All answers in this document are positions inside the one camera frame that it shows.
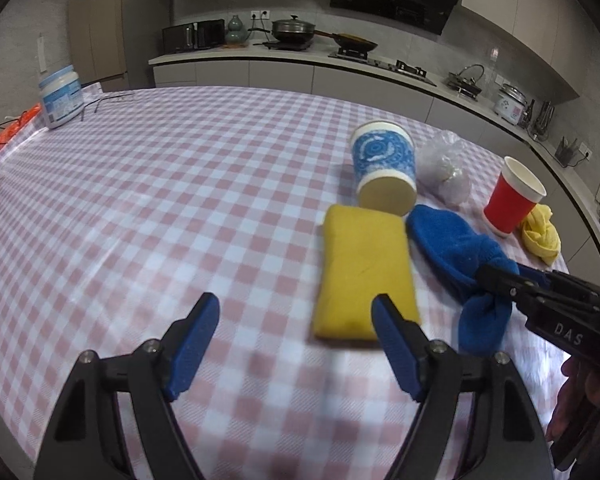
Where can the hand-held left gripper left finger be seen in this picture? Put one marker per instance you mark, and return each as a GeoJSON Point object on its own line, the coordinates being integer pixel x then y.
{"type": "Point", "coordinates": [192, 345]}

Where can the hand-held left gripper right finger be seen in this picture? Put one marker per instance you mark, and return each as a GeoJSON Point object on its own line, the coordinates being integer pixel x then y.
{"type": "Point", "coordinates": [395, 345]}

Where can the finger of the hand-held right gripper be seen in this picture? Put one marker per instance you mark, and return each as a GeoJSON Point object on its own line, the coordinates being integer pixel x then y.
{"type": "Point", "coordinates": [555, 280]}
{"type": "Point", "coordinates": [505, 282]}

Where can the yellow cloth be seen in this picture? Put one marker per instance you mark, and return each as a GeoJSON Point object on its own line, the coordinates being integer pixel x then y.
{"type": "Point", "coordinates": [542, 240]}

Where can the blue cloth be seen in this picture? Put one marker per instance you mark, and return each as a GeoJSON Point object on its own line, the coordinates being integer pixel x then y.
{"type": "Point", "coordinates": [445, 240]}

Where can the red paper cup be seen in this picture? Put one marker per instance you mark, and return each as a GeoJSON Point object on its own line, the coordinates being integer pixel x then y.
{"type": "Point", "coordinates": [507, 205]}

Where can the yellow sponge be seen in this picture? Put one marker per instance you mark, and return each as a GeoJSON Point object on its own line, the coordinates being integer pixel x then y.
{"type": "Point", "coordinates": [360, 270]}

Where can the clear plastic bag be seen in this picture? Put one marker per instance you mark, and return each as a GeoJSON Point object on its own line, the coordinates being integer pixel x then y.
{"type": "Point", "coordinates": [445, 170]}

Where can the blue patterned paper cup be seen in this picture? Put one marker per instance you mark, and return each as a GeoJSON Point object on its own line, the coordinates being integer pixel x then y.
{"type": "Point", "coordinates": [382, 160]}

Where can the person's right hand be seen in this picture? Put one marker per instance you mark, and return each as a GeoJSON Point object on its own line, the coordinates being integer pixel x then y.
{"type": "Point", "coordinates": [572, 395]}

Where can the black chopstick holder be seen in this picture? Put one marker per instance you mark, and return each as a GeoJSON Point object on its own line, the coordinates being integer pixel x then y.
{"type": "Point", "coordinates": [566, 154]}

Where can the pink checkered tablecloth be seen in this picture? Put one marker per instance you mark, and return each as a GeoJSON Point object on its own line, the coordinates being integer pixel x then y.
{"type": "Point", "coordinates": [180, 210]}

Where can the metal utensil rack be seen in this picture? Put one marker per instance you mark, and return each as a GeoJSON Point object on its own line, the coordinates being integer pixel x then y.
{"type": "Point", "coordinates": [542, 120]}

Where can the dark glass bottle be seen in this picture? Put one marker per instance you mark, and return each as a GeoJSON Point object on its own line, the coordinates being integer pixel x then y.
{"type": "Point", "coordinates": [528, 116]}

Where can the white rice cooker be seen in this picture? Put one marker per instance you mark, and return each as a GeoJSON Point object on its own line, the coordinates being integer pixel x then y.
{"type": "Point", "coordinates": [510, 104]}

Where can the portable gas burner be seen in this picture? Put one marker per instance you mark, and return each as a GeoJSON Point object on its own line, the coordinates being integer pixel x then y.
{"type": "Point", "coordinates": [464, 91]}

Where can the black gas stove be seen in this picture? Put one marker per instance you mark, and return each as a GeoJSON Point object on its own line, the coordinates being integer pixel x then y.
{"type": "Point", "coordinates": [380, 65]}

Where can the black eyeglasses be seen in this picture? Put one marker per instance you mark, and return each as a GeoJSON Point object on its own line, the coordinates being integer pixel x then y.
{"type": "Point", "coordinates": [105, 98]}

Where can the white jar with blue label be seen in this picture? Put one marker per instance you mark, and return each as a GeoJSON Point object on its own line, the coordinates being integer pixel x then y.
{"type": "Point", "coordinates": [60, 100]}

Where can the orange packets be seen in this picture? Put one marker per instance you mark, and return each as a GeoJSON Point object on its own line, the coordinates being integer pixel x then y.
{"type": "Point", "coordinates": [17, 127]}

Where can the black frying pan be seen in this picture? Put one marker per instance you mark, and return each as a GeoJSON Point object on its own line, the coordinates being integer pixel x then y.
{"type": "Point", "coordinates": [352, 40]}

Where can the black microwave oven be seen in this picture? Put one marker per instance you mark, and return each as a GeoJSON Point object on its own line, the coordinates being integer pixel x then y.
{"type": "Point", "coordinates": [190, 37]}

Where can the black induction cooker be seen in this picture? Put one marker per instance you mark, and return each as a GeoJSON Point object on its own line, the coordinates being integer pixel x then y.
{"type": "Point", "coordinates": [287, 46]}

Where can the green ceramic vase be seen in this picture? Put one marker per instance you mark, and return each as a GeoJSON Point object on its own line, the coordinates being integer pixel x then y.
{"type": "Point", "coordinates": [236, 30]}

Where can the pot with glass lid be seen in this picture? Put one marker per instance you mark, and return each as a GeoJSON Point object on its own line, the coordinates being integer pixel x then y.
{"type": "Point", "coordinates": [292, 31]}

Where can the beige refrigerator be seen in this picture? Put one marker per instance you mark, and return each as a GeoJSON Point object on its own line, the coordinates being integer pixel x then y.
{"type": "Point", "coordinates": [105, 25]}

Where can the white wall socket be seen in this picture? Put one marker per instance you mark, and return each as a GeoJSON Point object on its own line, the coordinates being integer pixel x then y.
{"type": "Point", "coordinates": [585, 149]}
{"type": "Point", "coordinates": [260, 14]}

